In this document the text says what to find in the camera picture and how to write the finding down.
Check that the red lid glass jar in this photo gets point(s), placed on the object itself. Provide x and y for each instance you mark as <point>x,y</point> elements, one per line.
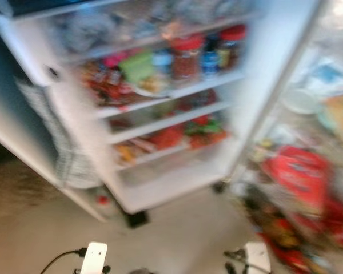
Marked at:
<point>186,57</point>
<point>231,45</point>

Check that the grey plastic bag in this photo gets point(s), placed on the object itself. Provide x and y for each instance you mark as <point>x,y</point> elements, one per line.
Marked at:
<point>88,28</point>

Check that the pink packet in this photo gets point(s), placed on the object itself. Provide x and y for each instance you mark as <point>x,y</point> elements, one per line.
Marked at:
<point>115,58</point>

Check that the grey mesh bag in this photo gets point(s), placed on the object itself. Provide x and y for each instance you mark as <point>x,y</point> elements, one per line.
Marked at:
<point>68,154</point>

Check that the green packet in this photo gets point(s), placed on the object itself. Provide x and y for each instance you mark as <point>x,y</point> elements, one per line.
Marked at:
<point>137,65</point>

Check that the white blue cup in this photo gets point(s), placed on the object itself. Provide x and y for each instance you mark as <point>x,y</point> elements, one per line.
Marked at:
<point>163,60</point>

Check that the large red bag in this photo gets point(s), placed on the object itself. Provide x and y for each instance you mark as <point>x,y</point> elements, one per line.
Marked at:
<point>297,174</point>

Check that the green and red vegetables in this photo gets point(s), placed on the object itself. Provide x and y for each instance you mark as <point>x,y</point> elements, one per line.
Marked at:
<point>206,128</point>

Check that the white plate of food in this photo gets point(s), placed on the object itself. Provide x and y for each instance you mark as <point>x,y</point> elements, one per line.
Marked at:
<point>151,85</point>

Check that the white round tub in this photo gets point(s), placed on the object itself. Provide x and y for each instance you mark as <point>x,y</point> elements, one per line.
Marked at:
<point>300,101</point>

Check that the orange carton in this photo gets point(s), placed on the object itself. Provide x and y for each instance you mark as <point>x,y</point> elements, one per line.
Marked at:
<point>340,117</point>

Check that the white blue fridge door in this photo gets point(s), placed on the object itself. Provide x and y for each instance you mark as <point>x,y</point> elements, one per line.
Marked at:
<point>6,125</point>

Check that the red snack packets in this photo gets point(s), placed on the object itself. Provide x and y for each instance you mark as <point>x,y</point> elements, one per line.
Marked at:
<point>103,83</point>

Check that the blue label bottle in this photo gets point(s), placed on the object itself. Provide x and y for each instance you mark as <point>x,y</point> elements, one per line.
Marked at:
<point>210,57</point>

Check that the small white bottle red cap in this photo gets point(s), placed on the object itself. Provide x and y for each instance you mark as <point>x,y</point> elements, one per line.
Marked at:
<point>103,201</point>

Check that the orange food item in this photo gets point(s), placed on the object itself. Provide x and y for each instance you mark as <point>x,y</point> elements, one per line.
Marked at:
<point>126,153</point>

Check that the white fridge door with racks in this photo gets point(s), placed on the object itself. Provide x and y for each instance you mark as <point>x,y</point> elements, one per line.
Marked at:
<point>331,45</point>

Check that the red tomatoes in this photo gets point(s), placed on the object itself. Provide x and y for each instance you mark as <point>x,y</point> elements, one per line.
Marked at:
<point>166,137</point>

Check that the blue packet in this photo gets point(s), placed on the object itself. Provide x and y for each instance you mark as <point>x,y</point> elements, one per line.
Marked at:
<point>326,74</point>

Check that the white fridge body with shelves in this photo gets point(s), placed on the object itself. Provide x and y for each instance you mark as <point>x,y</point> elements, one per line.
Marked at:
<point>171,182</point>

